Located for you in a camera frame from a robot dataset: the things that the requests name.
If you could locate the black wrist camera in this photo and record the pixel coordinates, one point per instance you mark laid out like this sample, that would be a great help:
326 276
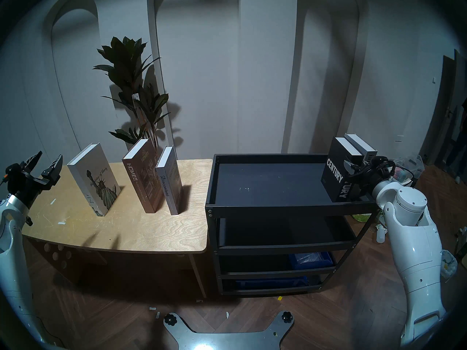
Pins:
12 170
379 162

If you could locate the black star knob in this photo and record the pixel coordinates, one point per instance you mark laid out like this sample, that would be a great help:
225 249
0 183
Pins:
287 317
170 319

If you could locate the grey iaura book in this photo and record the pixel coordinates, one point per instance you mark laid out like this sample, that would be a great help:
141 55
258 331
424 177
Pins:
361 143

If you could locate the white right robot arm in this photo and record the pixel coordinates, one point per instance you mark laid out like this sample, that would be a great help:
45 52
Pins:
416 243

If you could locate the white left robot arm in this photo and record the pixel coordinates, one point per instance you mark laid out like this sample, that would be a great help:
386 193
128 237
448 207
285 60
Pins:
11 265

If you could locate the green and white carton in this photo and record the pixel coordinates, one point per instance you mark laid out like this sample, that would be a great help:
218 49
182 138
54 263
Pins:
382 216

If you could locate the green plate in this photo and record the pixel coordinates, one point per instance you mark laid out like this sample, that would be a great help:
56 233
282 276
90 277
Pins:
362 218

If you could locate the light wooden table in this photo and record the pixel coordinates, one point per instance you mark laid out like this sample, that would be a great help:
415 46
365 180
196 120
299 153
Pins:
109 229

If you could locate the clear plastic storage box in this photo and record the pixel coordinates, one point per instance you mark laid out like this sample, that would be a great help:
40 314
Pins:
412 165

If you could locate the blue bin with plastic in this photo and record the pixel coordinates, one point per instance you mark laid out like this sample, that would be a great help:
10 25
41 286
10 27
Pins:
313 260

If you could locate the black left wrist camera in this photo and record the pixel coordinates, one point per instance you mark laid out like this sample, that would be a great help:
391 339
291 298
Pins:
12 170

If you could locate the dark green leafy plant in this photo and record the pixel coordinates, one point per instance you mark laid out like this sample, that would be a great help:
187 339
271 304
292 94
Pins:
124 57

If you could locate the dark door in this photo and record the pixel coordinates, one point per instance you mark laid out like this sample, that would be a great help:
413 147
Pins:
439 112

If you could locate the small white bottle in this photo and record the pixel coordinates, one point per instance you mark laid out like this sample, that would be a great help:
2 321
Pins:
381 234

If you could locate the brown HOMES book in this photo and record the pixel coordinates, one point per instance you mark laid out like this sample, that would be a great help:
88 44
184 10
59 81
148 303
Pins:
146 185

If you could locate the black CENTURY book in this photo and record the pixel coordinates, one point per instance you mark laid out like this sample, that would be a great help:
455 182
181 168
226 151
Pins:
334 178

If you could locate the grey Discontent book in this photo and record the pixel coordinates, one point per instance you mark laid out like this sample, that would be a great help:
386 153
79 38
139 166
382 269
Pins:
169 185

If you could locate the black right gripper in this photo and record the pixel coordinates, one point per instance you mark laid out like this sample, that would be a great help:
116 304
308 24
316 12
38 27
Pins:
368 178

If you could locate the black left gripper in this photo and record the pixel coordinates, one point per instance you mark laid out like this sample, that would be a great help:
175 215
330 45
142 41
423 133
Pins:
27 189

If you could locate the white Statue of Liberty book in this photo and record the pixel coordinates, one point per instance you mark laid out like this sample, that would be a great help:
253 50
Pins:
95 178

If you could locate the black three-tier shelf cart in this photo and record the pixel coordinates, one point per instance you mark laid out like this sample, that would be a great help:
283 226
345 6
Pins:
273 185

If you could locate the white bin with bag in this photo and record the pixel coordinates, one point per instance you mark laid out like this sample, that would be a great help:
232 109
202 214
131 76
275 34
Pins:
450 263

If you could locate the grey metal robot base plate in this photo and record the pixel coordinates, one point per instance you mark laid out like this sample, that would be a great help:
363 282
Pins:
226 340

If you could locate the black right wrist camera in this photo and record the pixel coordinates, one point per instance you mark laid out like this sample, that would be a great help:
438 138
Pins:
379 162

